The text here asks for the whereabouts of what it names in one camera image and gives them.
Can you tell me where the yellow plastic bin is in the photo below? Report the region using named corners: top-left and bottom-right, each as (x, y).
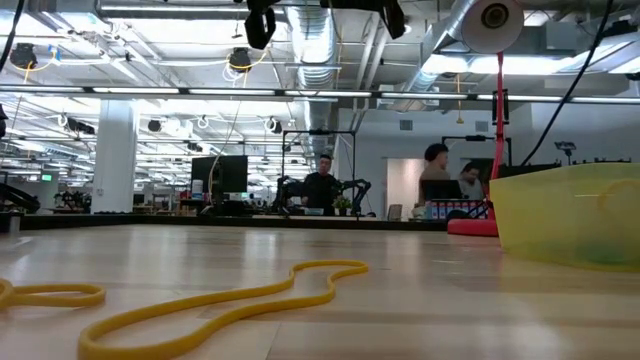
top-left (488, 161), bottom-right (640, 275)

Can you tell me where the black stand frame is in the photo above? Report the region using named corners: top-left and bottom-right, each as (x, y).
top-left (440, 133), bottom-right (514, 181)
top-left (281, 129), bottom-right (358, 217)

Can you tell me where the black ceiling device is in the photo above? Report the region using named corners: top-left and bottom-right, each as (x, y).
top-left (8, 41), bottom-right (39, 70)
top-left (228, 46), bottom-right (254, 74)

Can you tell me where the long yellow rubber band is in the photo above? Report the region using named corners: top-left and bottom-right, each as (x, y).
top-left (77, 259), bottom-right (371, 360)

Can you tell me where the black laptop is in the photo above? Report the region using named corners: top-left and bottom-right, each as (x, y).
top-left (419, 178), bottom-right (464, 203)

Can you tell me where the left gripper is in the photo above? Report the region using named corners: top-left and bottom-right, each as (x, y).
top-left (243, 0), bottom-right (282, 52)

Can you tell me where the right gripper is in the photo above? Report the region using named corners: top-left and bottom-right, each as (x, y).
top-left (319, 0), bottom-right (407, 41)

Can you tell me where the colourful box row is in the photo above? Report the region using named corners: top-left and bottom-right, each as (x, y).
top-left (426, 199), bottom-right (485, 222)

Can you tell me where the red desk lamp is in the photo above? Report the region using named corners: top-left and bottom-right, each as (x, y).
top-left (446, 0), bottom-right (526, 238)

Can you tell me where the black monitor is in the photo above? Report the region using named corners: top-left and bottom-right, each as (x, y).
top-left (190, 154), bottom-right (250, 217)

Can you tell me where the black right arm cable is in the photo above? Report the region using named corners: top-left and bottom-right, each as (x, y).
top-left (519, 0), bottom-right (615, 168)

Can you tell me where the small potted plant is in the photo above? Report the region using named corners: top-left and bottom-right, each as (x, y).
top-left (332, 194), bottom-right (354, 217)

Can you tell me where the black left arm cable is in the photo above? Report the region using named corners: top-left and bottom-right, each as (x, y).
top-left (0, 0), bottom-right (27, 75)

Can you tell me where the person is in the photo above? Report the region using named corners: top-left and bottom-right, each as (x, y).
top-left (299, 154), bottom-right (345, 217)
top-left (456, 160), bottom-right (487, 202)
top-left (417, 142), bottom-right (452, 201)

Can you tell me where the silver ventilation duct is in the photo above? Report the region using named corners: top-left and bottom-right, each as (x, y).
top-left (285, 4), bottom-right (343, 151)

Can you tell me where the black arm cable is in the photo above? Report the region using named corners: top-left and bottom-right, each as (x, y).
top-left (0, 0), bottom-right (27, 75)
top-left (519, 0), bottom-right (615, 168)

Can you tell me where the white pillar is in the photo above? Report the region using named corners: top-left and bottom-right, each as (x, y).
top-left (91, 98), bottom-right (140, 216)

